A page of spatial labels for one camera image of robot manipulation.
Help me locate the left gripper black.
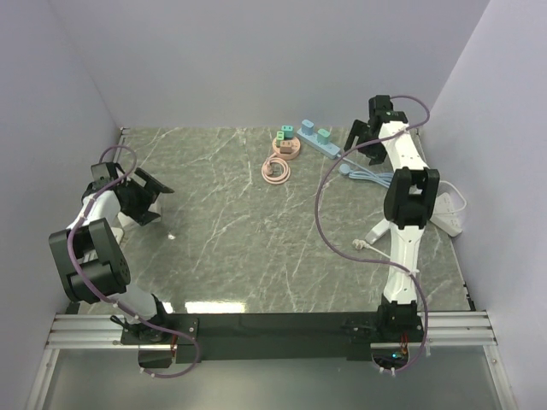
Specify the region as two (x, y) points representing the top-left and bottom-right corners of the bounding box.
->
(122, 168), (173, 225)

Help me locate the white square charger plug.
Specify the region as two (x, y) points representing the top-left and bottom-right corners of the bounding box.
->
(117, 201), (162, 230)

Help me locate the blue long power strip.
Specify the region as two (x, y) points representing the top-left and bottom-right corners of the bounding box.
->
(297, 128), (341, 159)

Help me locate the white rounded charger plug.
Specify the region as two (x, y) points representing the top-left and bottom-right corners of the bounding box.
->
(111, 227), (124, 244)

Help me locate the blue plug adapter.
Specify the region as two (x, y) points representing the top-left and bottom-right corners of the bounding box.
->
(299, 120), (315, 136)

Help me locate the green charger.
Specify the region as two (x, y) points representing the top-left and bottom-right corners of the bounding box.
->
(317, 128), (331, 145)

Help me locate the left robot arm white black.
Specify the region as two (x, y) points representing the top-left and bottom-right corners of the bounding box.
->
(49, 162), (174, 343)

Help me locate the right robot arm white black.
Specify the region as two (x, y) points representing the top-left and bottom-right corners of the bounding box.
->
(344, 95), (440, 341)

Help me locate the green plug adapter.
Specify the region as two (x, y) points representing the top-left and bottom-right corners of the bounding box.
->
(274, 125), (294, 143)

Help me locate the pink round power strip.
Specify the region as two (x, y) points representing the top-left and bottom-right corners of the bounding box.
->
(270, 138), (302, 161)

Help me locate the white triangular power strip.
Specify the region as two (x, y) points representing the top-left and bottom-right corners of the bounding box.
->
(430, 192), (462, 237)

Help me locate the black base bar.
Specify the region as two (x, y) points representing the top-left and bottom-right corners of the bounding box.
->
(121, 311), (428, 364)

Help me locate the blue coiled cable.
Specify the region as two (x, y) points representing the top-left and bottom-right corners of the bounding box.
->
(336, 155), (394, 189)

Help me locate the white power strip cable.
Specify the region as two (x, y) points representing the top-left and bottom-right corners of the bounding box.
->
(350, 179), (468, 262)

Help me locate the pink coiled cable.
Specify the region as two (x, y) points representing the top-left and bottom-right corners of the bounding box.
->
(261, 155), (293, 185)

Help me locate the aluminium rail frame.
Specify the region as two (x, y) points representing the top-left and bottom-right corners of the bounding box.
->
(45, 312), (497, 350)

